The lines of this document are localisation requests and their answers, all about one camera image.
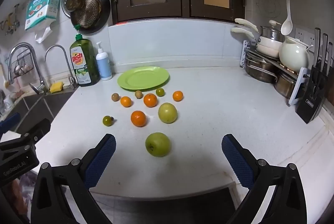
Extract black knife block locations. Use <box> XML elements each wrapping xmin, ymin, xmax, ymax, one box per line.
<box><xmin>295</xmin><ymin>65</ymin><xmax>330</xmax><ymax>124</ymax></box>

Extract white wall outlet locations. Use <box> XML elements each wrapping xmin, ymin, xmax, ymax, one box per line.
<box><xmin>295</xmin><ymin>28</ymin><xmax>315</xmax><ymax>45</ymax></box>

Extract white blue pump bottle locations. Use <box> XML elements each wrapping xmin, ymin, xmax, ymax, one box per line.
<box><xmin>96</xmin><ymin>42</ymin><xmax>113</xmax><ymax>81</ymax></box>

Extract white pan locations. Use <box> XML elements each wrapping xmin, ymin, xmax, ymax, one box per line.
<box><xmin>230</xmin><ymin>27</ymin><xmax>281</xmax><ymax>58</ymax></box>
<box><xmin>234</xmin><ymin>18</ymin><xmax>284</xmax><ymax>50</ymax></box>

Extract yellow sponge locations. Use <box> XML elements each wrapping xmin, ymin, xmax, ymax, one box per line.
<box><xmin>49</xmin><ymin>81</ymin><xmax>64</xmax><ymax>93</ymax></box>

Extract steel handled knife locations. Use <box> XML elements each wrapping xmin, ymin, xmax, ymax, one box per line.
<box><xmin>326</xmin><ymin>42</ymin><xmax>334</xmax><ymax>71</ymax></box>
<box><xmin>313</xmin><ymin>28</ymin><xmax>321</xmax><ymax>68</ymax></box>
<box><xmin>320</xmin><ymin>33</ymin><xmax>329</xmax><ymax>69</ymax></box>

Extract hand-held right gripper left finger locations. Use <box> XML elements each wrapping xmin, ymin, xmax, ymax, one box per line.
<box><xmin>30</xmin><ymin>133</ymin><xmax>117</xmax><ymax>224</ymax></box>

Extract white pitcher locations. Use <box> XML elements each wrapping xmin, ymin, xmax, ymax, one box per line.
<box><xmin>278</xmin><ymin>36</ymin><xmax>314</xmax><ymax>72</ymax></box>

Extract green white printed box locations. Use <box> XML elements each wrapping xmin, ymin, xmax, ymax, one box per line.
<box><xmin>25</xmin><ymin>0</ymin><xmax>62</xmax><ymax>31</ymax></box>

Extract wire basket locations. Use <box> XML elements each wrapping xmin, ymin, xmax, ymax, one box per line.
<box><xmin>14</xmin><ymin>53</ymin><xmax>35</xmax><ymax>76</ymax></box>

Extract metal wall hooks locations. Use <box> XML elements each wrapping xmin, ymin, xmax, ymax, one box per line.
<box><xmin>0</xmin><ymin>3</ymin><xmax>22</xmax><ymax>35</ymax></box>

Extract steel pot with lid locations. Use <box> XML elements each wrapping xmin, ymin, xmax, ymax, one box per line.
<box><xmin>259</xmin><ymin>20</ymin><xmax>286</xmax><ymax>43</ymax></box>

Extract green dish soap bottle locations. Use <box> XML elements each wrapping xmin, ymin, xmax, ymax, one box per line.
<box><xmin>70</xmin><ymin>26</ymin><xmax>101</xmax><ymax>87</ymax></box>

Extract dark sink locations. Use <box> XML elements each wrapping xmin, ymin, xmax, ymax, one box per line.
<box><xmin>0</xmin><ymin>93</ymin><xmax>74</xmax><ymax>134</ymax></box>

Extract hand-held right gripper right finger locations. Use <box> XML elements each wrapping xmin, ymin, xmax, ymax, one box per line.
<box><xmin>221</xmin><ymin>134</ymin><xmax>308</xmax><ymax>224</ymax></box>

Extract green apple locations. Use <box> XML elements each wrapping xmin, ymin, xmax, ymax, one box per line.
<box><xmin>145</xmin><ymin>132</ymin><xmax>172</xmax><ymax>158</ymax></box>

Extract yellow-green pear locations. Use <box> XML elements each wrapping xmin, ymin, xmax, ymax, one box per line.
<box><xmin>158</xmin><ymin>102</ymin><xmax>178</xmax><ymax>124</ymax></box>

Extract green tomato with stem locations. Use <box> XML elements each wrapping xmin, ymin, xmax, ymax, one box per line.
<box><xmin>102</xmin><ymin>115</ymin><xmax>115</xmax><ymax>127</ymax></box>

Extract brass strainer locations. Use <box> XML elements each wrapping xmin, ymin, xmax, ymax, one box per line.
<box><xmin>74</xmin><ymin>0</ymin><xmax>102</xmax><ymax>29</ymax></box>

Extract black frying pan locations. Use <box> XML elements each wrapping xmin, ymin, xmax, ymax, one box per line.
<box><xmin>70</xmin><ymin>0</ymin><xmax>111</xmax><ymax>35</ymax></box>

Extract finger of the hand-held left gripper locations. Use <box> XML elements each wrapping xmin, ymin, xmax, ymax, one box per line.
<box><xmin>0</xmin><ymin>118</ymin><xmax>51</xmax><ymax>153</ymax></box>
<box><xmin>0</xmin><ymin>113</ymin><xmax>21</xmax><ymax>135</ymax></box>

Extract white ladle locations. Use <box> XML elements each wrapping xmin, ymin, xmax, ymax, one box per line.
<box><xmin>280</xmin><ymin>0</ymin><xmax>293</xmax><ymax>36</ymax></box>

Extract tall chrome faucet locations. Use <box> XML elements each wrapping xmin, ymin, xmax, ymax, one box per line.
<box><xmin>7</xmin><ymin>43</ymin><xmax>51</xmax><ymax>95</ymax></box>

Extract slim chrome faucet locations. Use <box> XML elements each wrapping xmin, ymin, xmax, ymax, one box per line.
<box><xmin>45</xmin><ymin>45</ymin><xmax>79</xmax><ymax>90</ymax></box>

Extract green plate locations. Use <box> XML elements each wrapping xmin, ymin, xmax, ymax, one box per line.
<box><xmin>117</xmin><ymin>66</ymin><xmax>170</xmax><ymax>91</ymax></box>

